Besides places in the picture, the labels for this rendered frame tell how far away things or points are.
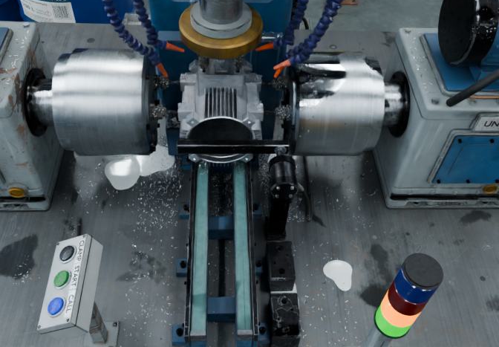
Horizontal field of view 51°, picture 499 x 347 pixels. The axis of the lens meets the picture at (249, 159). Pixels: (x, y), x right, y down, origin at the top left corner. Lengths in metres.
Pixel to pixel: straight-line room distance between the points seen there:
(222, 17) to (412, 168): 0.57
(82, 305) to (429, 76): 0.85
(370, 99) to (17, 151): 0.78
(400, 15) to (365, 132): 2.44
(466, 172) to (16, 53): 1.07
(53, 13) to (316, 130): 1.83
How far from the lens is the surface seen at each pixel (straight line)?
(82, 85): 1.17
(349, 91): 1.16
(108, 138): 1.18
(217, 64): 1.22
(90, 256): 0.99
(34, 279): 1.31
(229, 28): 1.09
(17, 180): 1.34
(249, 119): 1.15
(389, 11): 3.60
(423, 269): 0.83
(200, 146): 1.17
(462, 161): 1.30
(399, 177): 1.32
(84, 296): 0.96
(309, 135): 1.16
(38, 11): 2.78
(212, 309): 1.16
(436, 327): 1.28
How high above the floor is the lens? 1.90
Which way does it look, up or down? 50 degrees down
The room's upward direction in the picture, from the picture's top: 4 degrees clockwise
